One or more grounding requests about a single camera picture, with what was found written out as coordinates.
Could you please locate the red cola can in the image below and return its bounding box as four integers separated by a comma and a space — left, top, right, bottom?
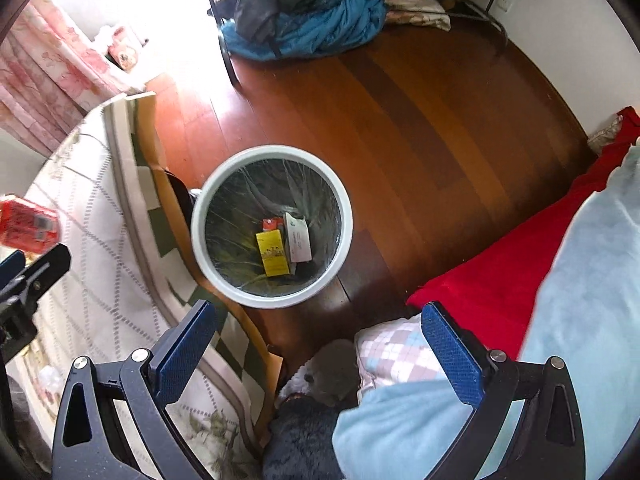
0, 194, 61, 255

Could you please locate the yellow cigarette carton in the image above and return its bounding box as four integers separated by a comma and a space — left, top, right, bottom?
256, 218, 291, 278

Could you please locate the white pink toothpaste box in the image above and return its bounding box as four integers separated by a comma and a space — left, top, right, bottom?
284, 212, 312, 263

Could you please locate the white round trash bin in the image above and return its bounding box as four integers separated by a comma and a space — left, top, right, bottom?
191, 145, 354, 309

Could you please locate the checked floral tablecloth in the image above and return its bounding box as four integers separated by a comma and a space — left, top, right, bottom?
16, 93, 280, 479

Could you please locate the red bed sheet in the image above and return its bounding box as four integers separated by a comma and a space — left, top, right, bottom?
407, 106, 639, 358

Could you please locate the plaid pastel pillow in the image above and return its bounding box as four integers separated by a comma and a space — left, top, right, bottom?
354, 314, 445, 401

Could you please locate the light blue blanket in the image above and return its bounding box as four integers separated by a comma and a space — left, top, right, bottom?
331, 144, 640, 480

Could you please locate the dark fuzzy blanket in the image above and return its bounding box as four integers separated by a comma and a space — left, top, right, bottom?
262, 339, 360, 479

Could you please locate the pink floral curtain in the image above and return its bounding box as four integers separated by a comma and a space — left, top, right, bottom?
1, 0, 144, 156

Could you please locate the black clothes rack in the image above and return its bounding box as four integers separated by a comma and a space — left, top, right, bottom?
207, 0, 241, 89

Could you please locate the blue jacket pile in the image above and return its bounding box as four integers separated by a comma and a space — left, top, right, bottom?
221, 0, 386, 62

